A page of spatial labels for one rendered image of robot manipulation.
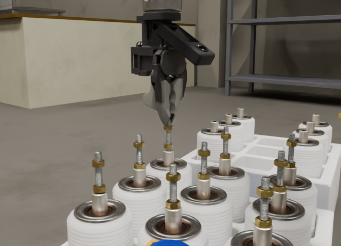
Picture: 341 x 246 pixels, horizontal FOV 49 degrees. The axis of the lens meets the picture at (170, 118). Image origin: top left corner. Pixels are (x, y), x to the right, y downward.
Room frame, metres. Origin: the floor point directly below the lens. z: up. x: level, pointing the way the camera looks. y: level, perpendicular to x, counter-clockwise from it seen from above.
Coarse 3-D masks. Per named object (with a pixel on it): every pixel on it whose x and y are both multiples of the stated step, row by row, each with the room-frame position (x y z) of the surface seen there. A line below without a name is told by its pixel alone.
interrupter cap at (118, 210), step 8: (112, 200) 0.54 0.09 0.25; (80, 208) 0.51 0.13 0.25; (88, 208) 0.52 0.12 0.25; (112, 208) 0.52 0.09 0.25; (120, 208) 0.51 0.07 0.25; (80, 216) 0.49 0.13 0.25; (88, 216) 0.49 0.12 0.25; (96, 216) 0.49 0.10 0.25; (104, 216) 0.49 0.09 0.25; (112, 216) 0.49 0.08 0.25; (120, 216) 0.49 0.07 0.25
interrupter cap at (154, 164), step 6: (150, 162) 0.73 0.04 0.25; (156, 162) 0.73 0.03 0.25; (162, 162) 0.74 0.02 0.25; (174, 162) 0.74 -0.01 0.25; (180, 162) 0.73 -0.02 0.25; (186, 162) 0.73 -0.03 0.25; (156, 168) 0.69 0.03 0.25; (162, 168) 0.69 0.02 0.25; (168, 168) 0.69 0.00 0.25; (180, 168) 0.69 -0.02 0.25
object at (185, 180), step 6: (150, 168) 0.70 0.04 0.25; (186, 168) 0.70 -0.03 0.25; (150, 174) 0.69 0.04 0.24; (156, 174) 0.68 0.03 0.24; (162, 174) 0.68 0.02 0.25; (186, 174) 0.69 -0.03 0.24; (162, 180) 0.68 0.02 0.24; (180, 180) 0.68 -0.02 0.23; (186, 180) 0.69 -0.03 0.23; (168, 186) 0.68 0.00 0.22; (180, 186) 0.68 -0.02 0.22; (186, 186) 0.69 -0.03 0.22; (168, 192) 0.68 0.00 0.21; (168, 198) 0.68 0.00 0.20
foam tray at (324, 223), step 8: (320, 216) 0.64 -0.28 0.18; (328, 216) 0.64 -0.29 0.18; (232, 224) 0.61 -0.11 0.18; (240, 224) 0.61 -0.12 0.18; (320, 224) 0.61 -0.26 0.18; (328, 224) 0.61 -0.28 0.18; (232, 232) 0.60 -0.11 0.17; (320, 232) 0.58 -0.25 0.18; (328, 232) 0.58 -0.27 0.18; (136, 240) 0.55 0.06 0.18; (312, 240) 0.55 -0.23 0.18; (320, 240) 0.55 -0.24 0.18; (328, 240) 0.55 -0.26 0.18
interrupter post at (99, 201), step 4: (92, 192) 0.51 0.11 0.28; (104, 192) 0.51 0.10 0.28; (92, 196) 0.50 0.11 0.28; (96, 196) 0.50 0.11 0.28; (100, 196) 0.50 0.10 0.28; (104, 196) 0.50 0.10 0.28; (92, 200) 0.50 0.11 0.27; (96, 200) 0.50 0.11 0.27; (100, 200) 0.50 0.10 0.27; (104, 200) 0.50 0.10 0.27; (92, 204) 0.50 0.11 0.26; (96, 204) 0.50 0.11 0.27; (100, 204) 0.50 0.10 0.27; (104, 204) 0.50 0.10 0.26; (92, 208) 0.51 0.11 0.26; (96, 208) 0.50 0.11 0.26; (100, 208) 0.50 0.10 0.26; (104, 208) 0.50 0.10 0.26; (96, 212) 0.50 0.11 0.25; (100, 212) 0.50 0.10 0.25; (104, 212) 0.50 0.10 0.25
